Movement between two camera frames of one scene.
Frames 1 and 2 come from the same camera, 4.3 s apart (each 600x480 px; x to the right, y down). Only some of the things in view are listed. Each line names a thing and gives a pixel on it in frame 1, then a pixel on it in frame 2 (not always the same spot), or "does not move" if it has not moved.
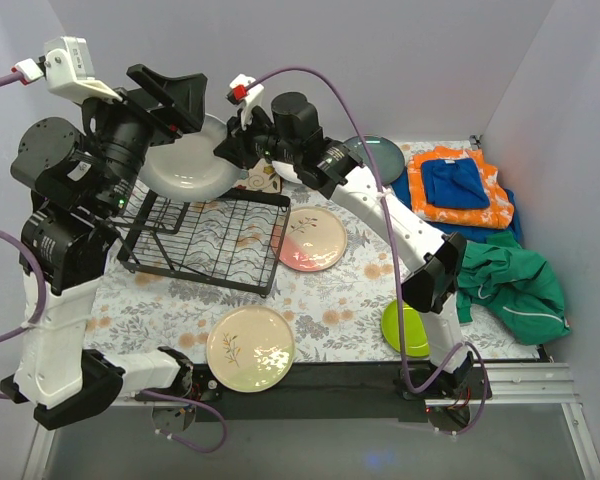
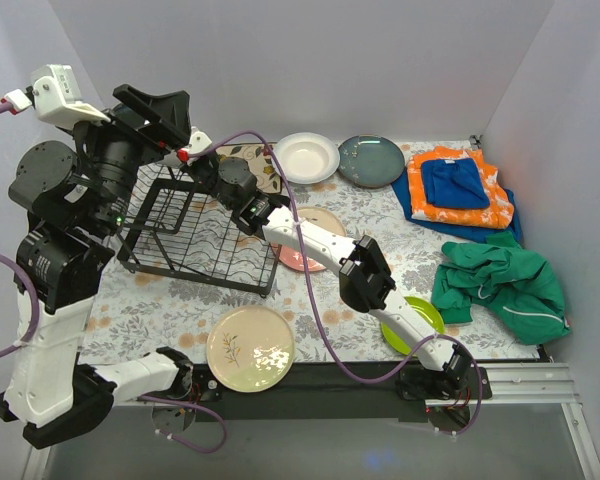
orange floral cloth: (497, 215) does not move
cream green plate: (250, 349) does not move
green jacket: (515, 287) does not move
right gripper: (237, 141) to (203, 164)
